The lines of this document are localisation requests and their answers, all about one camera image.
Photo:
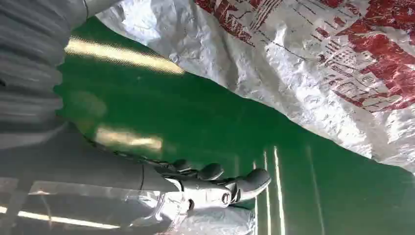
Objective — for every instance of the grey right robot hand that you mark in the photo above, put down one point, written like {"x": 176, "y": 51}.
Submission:
{"x": 97, "y": 168}

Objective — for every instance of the green conveyor belt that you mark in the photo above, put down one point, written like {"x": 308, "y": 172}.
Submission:
{"x": 194, "y": 113}

